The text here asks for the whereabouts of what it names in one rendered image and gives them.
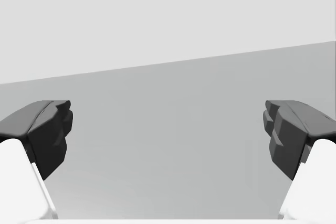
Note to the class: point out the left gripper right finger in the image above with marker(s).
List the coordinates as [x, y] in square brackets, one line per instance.
[294, 140]

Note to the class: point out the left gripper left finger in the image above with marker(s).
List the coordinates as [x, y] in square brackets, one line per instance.
[39, 140]

